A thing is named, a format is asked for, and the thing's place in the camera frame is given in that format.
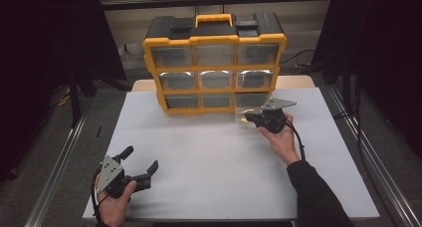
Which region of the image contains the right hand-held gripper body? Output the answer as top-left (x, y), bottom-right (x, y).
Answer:
top-left (255, 98), bottom-right (298, 134)

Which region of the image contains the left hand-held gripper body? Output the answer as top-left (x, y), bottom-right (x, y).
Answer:
top-left (96, 155), bottom-right (137, 201)

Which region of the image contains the clear plastic organizer drawer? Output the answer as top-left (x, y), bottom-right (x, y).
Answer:
top-left (234, 93), bottom-right (272, 123)

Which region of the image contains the yellow black organizer cabinet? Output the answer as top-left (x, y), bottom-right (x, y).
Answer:
top-left (142, 11), bottom-right (289, 115)

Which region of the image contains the person's right hand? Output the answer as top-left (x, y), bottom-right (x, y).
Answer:
top-left (258, 112), bottom-right (302, 166)

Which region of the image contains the person's left hand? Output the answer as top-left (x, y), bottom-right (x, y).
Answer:
top-left (95, 180), bottom-right (138, 227)

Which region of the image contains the grid of clear drawers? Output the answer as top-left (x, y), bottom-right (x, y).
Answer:
top-left (150, 43), bottom-right (280, 110)

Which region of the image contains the white table cover sheet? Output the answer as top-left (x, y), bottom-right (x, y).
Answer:
top-left (82, 87), bottom-right (381, 221)

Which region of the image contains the black metal stand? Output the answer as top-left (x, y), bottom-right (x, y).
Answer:
top-left (68, 67), bottom-right (83, 128)

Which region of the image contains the dark curtain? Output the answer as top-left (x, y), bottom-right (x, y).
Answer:
top-left (311, 0), bottom-right (422, 159)
top-left (0, 0), bottom-right (127, 182)

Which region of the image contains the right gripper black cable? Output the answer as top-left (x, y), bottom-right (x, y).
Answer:
top-left (284, 117), bottom-right (307, 161)

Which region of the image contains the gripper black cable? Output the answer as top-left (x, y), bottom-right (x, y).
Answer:
top-left (284, 117), bottom-right (307, 161)
top-left (90, 169), bottom-right (108, 225)

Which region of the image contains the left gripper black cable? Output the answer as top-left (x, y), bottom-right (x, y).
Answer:
top-left (90, 169), bottom-right (108, 225)

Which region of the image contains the aluminium frame rail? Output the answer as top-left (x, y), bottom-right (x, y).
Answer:
top-left (326, 85), bottom-right (422, 227)
top-left (24, 97), bottom-right (96, 227)

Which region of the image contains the black floor cable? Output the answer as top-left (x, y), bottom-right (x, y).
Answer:
top-left (280, 48), bottom-right (317, 70)

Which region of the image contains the black horizontal frame bar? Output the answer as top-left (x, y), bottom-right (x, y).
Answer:
top-left (99, 0), bottom-right (334, 12)

